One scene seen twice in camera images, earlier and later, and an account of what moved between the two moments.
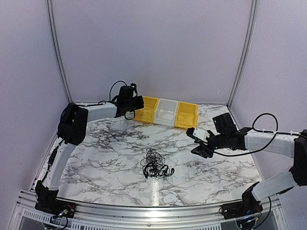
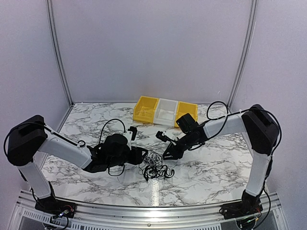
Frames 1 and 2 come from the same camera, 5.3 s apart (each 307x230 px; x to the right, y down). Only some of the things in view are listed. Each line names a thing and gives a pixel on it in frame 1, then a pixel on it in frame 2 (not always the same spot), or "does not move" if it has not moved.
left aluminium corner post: x=49 y=4 does not move
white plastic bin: x=165 y=112 does not move
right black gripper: x=203 y=152 → x=176 y=155
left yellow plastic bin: x=146 y=113 does not move
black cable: x=154 y=165 does not move
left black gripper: x=140 y=104 → x=137 y=158
